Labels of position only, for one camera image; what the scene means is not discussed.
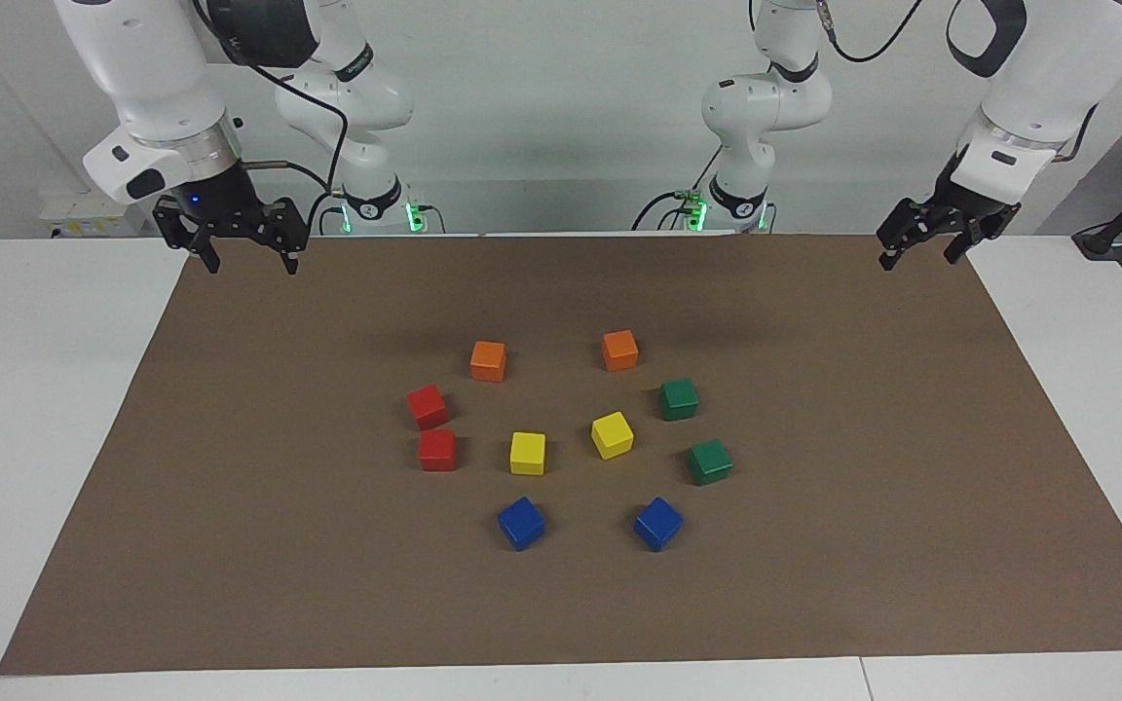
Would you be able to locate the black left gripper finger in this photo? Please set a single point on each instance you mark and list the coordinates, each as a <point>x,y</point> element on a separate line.
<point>966,241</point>
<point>907,222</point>

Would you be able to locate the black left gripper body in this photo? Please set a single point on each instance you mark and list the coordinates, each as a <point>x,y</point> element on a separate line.
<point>970,204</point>

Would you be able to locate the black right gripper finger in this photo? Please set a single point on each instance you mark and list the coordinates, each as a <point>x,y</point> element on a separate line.
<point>176,229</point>
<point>291,229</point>

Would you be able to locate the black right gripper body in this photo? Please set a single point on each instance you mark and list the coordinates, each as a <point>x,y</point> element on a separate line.
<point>225,209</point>

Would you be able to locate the red wooden cube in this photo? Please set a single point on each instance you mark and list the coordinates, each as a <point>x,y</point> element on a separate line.
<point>428,409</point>
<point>437,452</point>

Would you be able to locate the green wooden cube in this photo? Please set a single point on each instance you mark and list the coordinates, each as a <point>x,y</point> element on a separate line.
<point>679,400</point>
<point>710,462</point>

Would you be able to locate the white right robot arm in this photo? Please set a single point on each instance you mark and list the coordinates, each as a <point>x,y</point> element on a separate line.
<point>152,78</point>

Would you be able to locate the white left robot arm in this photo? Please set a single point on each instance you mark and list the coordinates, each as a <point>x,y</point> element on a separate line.
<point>1048,68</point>

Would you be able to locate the white power strip box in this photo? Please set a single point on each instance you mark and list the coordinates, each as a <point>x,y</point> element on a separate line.
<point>84,212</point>

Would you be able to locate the orange wooden cube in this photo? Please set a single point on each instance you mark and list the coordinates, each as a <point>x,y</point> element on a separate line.
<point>488,362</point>
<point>620,351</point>

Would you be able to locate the yellow wooden cube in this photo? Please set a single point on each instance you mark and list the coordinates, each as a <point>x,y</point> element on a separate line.
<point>613,435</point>
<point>527,455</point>

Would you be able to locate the brown table mat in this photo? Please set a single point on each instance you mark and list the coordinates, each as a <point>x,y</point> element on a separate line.
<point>814,545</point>

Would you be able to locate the blue wooden cube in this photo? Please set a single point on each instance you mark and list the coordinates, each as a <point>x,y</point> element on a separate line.
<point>521,524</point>
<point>658,524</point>

